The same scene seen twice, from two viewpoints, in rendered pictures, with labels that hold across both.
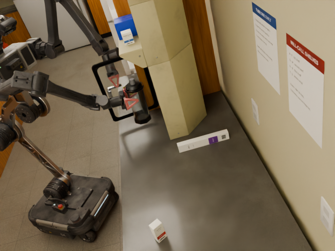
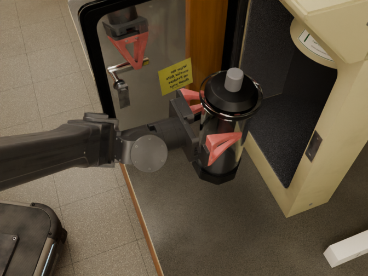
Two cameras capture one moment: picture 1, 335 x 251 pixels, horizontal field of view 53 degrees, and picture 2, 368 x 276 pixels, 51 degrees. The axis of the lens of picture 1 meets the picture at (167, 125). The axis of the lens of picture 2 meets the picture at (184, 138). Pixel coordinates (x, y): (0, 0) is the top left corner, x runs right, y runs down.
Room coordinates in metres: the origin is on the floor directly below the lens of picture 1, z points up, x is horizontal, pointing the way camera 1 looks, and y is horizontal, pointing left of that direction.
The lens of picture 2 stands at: (1.27, 0.37, 1.75)
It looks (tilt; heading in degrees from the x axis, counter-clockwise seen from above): 54 degrees down; 337
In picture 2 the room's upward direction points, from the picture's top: straight up
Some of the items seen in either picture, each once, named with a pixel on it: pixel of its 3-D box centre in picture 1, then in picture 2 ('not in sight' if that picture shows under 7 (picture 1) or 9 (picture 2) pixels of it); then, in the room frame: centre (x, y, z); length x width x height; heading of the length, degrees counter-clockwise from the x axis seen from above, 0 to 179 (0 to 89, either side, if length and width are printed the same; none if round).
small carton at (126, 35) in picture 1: (127, 37); not in sight; (1.65, 0.06, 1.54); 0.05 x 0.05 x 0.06; 4
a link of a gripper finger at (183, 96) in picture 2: (129, 95); (199, 110); (1.69, 0.16, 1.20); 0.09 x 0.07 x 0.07; 90
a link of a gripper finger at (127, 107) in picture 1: (129, 100); (214, 136); (1.62, 0.16, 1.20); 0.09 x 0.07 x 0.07; 90
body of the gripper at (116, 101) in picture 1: (117, 101); (170, 133); (1.66, 0.23, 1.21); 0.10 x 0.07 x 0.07; 0
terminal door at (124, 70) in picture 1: (126, 87); (168, 70); (1.82, 0.17, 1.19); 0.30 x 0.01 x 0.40; 95
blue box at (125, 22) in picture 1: (125, 26); not in sight; (1.77, 0.06, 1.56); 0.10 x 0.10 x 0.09; 88
